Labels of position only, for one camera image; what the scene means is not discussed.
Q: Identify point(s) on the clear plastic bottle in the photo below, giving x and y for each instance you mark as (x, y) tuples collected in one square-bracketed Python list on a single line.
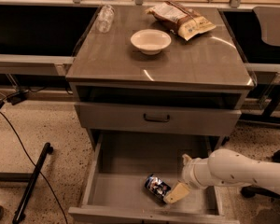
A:
[(105, 18)]

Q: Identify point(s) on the black stand leg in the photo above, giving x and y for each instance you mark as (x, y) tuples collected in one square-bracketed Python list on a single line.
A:
[(19, 214)]

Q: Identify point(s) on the blue pepsi can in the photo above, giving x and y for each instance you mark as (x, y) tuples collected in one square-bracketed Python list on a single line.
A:
[(157, 187)]

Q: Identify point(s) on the chip bag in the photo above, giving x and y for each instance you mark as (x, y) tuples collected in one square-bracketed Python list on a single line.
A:
[(181, 20)]

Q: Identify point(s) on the open middle drawer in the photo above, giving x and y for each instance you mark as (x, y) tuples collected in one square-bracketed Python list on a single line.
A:
[(115, 192)]

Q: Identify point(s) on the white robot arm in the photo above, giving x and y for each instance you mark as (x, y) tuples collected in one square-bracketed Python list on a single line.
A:
[(224, 168)]

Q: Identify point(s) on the grey drawer cabinet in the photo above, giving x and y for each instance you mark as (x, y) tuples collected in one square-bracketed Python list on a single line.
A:
[(205, 72)]

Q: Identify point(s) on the white bowl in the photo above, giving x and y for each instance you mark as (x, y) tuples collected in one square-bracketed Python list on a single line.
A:
[(150, 41)]

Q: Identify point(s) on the top drawer with handle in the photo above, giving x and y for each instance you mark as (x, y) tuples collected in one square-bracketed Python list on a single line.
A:
[(157, 119)]

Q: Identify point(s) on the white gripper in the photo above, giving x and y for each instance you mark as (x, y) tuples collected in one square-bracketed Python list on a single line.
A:
[(188, 174)]

